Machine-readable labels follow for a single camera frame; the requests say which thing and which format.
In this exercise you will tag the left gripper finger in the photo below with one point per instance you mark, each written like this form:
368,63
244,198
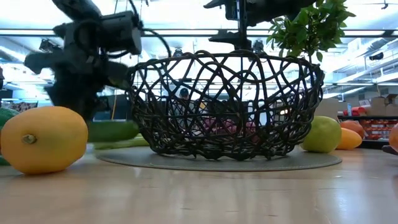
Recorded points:
77,93
118,76

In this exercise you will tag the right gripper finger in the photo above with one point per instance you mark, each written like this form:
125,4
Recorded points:
225,36
217,4

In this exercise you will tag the green cucumber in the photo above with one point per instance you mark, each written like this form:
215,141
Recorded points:
112,131

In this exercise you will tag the yellow lemon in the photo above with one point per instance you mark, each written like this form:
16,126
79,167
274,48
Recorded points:
46,140

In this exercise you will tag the purple grape bunch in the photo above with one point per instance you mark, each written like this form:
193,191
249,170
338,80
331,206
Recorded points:
224,126

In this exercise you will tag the dark green zucchini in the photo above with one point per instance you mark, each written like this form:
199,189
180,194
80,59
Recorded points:
2,161

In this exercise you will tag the yellow-green apple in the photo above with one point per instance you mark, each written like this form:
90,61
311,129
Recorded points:
323,133

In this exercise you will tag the yellow mango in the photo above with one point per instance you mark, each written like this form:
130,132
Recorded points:
349,140

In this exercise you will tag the orange mini pumpkin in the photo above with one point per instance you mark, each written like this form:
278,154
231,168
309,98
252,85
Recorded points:
395,137

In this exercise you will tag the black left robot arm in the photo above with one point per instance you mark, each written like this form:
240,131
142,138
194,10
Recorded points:
77,7

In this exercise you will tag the black computer monitor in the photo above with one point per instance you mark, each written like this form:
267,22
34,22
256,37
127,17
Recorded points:
122,107

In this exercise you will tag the round black ceiling spotlight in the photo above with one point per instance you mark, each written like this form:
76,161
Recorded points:
258,46
178,53

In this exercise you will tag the green leafy plant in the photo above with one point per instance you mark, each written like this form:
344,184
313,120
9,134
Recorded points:
311,28

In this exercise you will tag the patterned cloth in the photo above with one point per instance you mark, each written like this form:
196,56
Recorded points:
23,106

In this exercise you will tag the person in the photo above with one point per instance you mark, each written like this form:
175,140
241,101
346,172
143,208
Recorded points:
184,92

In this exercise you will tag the grey round placemat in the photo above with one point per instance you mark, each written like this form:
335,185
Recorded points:
124,158

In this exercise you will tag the white plant pot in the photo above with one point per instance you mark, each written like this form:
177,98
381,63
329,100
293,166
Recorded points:
328,109

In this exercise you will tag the black ceiling lamp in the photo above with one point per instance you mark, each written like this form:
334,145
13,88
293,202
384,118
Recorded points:
376,56

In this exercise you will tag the blue bottle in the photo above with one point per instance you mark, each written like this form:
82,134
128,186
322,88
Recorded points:
349,109

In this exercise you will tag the red container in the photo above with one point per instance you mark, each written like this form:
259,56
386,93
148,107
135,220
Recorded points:
357,111

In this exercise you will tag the cardboard boxes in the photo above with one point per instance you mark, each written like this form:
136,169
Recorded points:
377,105

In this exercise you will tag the shelf with red bins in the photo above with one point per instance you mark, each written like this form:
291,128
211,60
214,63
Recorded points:
379,129

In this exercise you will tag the black ceiling camera cluster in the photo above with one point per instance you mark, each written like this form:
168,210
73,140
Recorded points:
49,46

